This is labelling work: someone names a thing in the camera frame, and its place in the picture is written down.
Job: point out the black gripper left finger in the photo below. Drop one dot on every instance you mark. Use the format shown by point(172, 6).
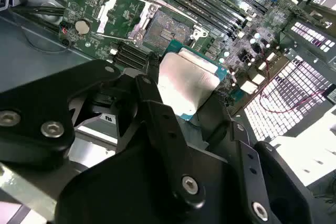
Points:
point(34, 103)

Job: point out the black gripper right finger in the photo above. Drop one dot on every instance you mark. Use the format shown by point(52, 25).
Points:
point(249, 161)

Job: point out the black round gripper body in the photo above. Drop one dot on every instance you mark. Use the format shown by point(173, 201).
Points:
point(126, 195)

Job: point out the silver-topped CPU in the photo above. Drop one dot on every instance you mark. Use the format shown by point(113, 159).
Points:
point(183, 82)

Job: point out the metal socket cover frame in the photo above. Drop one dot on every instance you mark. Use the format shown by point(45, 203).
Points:
point(104, 15)

